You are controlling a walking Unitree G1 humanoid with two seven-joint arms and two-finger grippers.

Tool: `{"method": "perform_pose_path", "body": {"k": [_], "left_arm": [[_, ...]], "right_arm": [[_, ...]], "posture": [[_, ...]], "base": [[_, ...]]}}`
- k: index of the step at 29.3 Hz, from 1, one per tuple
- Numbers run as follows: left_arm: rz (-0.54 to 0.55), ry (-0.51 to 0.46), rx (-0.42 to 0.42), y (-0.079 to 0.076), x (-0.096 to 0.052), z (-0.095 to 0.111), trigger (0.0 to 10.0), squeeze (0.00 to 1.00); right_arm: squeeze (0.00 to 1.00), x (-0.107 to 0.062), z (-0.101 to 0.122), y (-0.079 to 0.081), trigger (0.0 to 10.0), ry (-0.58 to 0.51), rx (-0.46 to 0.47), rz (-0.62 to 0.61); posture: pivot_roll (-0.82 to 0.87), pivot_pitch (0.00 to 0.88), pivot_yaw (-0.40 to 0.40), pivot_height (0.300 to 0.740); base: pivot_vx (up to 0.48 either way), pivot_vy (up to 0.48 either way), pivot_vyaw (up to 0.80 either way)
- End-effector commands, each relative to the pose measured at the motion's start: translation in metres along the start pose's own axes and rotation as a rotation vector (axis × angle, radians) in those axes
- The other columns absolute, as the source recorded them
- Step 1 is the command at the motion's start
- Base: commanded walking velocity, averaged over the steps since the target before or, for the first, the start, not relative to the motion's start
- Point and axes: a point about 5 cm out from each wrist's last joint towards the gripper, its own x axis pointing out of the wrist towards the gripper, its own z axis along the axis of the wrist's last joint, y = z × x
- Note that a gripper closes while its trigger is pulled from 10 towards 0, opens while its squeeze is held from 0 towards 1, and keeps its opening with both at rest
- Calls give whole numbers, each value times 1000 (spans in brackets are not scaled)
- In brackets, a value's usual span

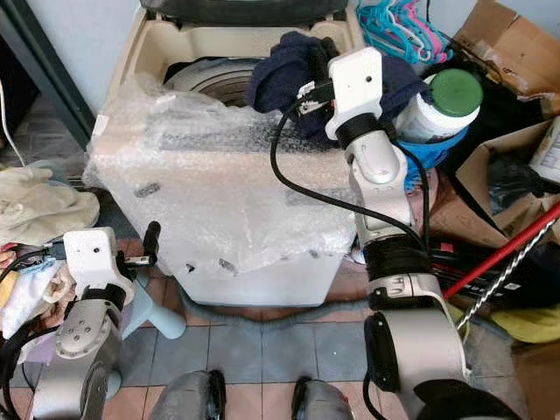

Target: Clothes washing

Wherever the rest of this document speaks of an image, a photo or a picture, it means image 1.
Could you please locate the dark navy garment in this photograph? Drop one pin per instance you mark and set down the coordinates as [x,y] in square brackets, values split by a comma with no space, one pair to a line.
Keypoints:
[280,74]

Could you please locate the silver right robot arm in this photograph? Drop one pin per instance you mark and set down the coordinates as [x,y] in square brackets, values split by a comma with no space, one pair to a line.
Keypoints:
[420,341]

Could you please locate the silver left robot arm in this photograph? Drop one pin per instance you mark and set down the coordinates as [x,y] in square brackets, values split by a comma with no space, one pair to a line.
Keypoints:
[83,350]

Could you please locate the beige top-load washing machine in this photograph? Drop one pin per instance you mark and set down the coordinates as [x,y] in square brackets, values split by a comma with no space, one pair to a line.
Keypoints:
[227,219]

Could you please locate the light blue plastic object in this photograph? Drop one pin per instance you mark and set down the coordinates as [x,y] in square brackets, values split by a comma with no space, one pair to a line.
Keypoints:
[153,315]

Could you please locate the blue plastic hangers bunch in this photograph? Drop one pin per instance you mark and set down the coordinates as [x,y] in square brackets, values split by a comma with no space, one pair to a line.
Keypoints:
[389,24]

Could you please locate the clear bubble wrap sheet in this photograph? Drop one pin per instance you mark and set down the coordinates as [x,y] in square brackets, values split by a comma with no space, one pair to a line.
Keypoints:
[210,166]

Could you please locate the pink plastic hangers bunch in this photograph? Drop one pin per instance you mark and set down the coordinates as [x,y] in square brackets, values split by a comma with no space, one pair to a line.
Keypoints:
[429,33]

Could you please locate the white crumpled cloth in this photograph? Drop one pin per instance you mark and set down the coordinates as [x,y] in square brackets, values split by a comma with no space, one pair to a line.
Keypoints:
[35,293]

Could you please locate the beige crumpled garment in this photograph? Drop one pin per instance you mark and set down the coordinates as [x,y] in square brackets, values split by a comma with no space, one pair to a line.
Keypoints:
[44,206]

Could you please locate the blue plastic bag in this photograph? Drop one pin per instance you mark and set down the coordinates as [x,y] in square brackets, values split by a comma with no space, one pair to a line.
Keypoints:
[429,150]

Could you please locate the white bottle with green lid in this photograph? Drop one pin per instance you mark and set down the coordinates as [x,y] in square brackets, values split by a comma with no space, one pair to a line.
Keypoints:
[446,101]

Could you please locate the yellow cloth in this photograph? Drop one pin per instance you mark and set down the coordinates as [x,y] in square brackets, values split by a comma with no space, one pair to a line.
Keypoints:
[6,289]

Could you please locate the brown cardboard box with bag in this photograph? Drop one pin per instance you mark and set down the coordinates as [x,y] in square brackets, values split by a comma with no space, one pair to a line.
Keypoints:
[472,175]

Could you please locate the open brown cardboard box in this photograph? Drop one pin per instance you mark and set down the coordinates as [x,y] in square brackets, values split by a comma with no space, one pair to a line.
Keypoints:
[516,44]

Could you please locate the black plastic bag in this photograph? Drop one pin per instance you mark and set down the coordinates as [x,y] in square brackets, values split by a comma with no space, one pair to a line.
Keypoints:
[516,179]

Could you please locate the red broom stick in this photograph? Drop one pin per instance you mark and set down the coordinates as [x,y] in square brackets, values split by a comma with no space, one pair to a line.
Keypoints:
[507,245]

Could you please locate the yellow green plastic bag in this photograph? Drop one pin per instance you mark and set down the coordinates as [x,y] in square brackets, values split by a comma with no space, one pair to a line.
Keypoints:
[529,324]

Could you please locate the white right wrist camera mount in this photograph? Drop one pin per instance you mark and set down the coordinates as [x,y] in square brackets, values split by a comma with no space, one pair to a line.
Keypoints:
[359,83]

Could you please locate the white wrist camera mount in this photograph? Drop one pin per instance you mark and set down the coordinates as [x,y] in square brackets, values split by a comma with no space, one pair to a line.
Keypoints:
[359,83]
[92,258]

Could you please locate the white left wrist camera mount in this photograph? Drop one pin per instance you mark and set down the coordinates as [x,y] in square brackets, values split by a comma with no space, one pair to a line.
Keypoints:
[92,258]

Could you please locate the dark grey door frame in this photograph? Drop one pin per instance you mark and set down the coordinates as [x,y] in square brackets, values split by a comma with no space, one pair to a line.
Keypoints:
[48,74]

